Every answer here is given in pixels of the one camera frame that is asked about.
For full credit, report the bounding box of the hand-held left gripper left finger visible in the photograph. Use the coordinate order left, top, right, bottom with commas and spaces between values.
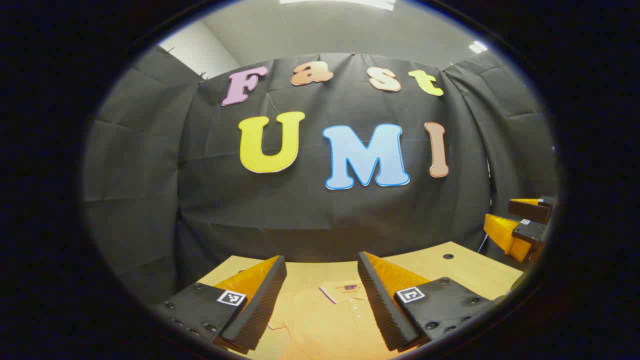
152, 255, 288, 356

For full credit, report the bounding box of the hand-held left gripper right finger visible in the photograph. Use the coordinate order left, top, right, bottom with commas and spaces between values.
357, 251, 506, 352

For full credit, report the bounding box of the orange T-shirt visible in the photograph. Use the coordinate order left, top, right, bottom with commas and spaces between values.
247, 280, 401, 360

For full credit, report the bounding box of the black backdrop cloth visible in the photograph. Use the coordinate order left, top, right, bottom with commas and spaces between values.
82, 45, 561, 306

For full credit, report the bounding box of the long ceiling light panel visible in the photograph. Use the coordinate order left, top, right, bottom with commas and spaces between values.
279, 0, 397, 12

